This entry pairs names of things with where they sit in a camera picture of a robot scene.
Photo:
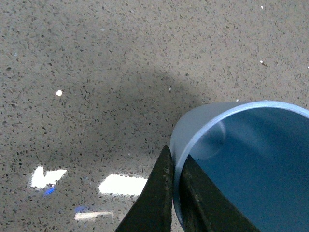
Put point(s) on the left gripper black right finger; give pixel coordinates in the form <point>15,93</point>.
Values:
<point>204,208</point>

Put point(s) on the light blue cup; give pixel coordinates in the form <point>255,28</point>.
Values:
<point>256,153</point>

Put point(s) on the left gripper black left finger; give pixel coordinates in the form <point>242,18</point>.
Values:
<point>151,212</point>

